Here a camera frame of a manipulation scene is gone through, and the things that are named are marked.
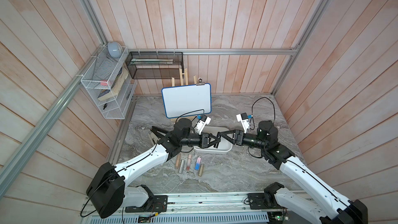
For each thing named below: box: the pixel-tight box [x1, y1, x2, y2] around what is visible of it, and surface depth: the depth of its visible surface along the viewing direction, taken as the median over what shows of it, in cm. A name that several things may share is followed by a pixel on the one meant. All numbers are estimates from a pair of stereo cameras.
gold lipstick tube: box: [198, 163, 205, 177], surface depth 85 cm
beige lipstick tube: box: [175, 154, 181, 169], surface depth 87 cm
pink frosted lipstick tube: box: [186, 154, 192, 172], surface depth 87 cm
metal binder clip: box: [195, 77, 206, 87], surface depth 90 cm
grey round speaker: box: [107, 41, 123, 59], surface depth 83 cm
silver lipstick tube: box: [178, 159, 186, 174], surface depth 86 cm
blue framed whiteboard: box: [161, 82, 212, 119], surface depth 92 cm
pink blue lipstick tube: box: [194, 155, 202, 171], surface depth 87 cm
